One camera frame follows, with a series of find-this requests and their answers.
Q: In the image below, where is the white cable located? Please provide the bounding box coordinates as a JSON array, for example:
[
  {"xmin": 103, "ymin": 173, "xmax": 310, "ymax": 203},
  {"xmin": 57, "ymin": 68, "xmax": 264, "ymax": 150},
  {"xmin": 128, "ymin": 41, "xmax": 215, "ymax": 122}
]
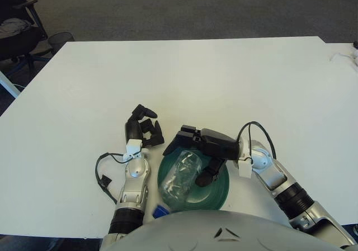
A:
[{"xmin": 329, "ymin": 48, "xmax": 358, "ymax": 73}]

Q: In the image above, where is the clear bottle with blue cap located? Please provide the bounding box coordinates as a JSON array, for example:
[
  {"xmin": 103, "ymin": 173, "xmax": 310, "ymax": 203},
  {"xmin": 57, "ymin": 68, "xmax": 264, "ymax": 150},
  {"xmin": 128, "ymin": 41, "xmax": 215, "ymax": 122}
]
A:
[{"xmin": 152, "ymin": 150, "xmax": 204, "ymax": 220}]

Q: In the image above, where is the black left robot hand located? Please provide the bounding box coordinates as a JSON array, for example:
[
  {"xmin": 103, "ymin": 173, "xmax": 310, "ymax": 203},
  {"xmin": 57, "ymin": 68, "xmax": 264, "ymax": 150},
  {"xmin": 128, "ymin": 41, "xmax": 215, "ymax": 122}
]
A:
[{"xmin": 124, "ymin": 104, "xmax": 165, "ymax": 148}]

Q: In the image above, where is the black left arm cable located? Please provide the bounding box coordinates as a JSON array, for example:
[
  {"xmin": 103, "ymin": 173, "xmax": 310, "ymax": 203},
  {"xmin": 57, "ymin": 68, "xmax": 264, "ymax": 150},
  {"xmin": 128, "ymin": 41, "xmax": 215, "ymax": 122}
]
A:
[{"xmin": 95, "ymin": 151, "xmax": 126, "ymax": 205}]

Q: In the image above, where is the white table leg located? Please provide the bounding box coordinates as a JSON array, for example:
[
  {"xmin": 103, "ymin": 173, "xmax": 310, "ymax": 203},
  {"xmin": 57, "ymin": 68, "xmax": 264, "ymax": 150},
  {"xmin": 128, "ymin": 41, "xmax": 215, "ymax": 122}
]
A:
[{"xmin": 0, "ymin": 69, "xmax": 21, "ymax": 100}]

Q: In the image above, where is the green round plate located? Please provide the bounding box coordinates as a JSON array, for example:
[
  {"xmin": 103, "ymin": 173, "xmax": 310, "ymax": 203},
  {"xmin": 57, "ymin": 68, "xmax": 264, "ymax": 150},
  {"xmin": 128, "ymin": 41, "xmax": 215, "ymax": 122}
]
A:
[{"xmin": 157, "ymin": 146, "xmax": 230, "ymax": 214}]

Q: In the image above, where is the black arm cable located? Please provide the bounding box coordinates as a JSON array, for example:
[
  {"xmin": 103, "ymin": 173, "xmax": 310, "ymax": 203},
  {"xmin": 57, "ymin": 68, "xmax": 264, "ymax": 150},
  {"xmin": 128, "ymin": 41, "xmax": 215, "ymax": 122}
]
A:
[
  {"xmin": 237, "ymin": 121, "xmax": 277, "ymax": 163},
  {"xmin": 95, "ymin": 151, "xmax": 126, "ymax": 205}
]

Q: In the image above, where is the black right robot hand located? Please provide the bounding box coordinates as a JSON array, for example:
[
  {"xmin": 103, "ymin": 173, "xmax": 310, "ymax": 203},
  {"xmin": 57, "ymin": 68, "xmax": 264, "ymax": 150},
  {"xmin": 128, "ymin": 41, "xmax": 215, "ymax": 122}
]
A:
[{"xmin": 162, "ymin": 124, "xmax": 241, "ymax": 187}]

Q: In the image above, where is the black office chair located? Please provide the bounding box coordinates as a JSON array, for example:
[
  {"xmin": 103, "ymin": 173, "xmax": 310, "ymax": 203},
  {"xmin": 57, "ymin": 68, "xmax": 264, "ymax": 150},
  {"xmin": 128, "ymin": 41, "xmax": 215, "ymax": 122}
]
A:
[{"xmin": 0, "ymin": 0, "xmax": 54, "ymax": 73}]

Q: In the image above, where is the black mesh wastebasket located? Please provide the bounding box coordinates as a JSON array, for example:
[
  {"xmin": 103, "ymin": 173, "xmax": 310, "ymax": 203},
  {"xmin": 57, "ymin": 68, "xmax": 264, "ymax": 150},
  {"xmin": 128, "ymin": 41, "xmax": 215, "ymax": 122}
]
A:
[{"xmin": 47, "ymin": 32, "xmax": 76, "ymax": 53}]

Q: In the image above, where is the grey cloth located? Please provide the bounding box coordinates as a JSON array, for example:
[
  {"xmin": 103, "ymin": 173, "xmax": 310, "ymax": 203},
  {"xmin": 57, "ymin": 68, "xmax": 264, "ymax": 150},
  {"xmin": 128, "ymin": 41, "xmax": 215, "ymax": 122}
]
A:
[{"xmin": 0, "ymin": 18, "xmax": 34, "ymax": 37}]

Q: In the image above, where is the grey robot torso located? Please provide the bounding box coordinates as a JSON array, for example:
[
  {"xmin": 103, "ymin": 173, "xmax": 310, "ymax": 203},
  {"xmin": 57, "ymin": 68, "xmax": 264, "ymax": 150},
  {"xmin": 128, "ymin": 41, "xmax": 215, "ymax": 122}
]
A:
[{"xmin": 105, "ymin": 209, "xmax": 358, "ymax": 251}]

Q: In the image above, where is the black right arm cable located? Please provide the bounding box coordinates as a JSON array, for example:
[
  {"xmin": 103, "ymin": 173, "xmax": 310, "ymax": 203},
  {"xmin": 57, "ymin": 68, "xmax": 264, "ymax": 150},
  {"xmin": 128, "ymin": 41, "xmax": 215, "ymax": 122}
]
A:
[{"xmin": 237, "ymin": 121, "xmax": 277, "ymax": 163}]

